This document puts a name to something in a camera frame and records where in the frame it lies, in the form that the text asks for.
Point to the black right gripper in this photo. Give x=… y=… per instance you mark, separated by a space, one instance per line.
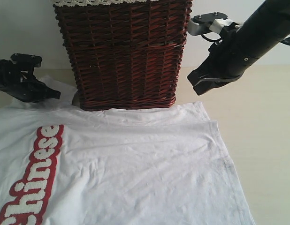
x=221 y=67

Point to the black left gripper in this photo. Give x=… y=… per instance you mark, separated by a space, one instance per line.
x=18 y=81

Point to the white t-shirt red lettering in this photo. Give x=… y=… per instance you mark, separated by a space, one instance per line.
x=60 y=165

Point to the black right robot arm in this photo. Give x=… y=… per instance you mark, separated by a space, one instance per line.
x=237 y=46

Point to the grey lace-trimmed basket liner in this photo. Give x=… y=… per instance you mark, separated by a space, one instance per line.
x=81 y=3

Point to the dark red wicker basket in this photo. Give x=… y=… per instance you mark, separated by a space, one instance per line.
x=125 y=56

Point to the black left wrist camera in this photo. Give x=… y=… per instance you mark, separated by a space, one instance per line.
x=26 y=59

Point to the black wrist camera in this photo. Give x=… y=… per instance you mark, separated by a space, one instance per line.
x=26 y=59
x=212 y=22

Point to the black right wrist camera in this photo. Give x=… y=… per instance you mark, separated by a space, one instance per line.
x=212 y=22

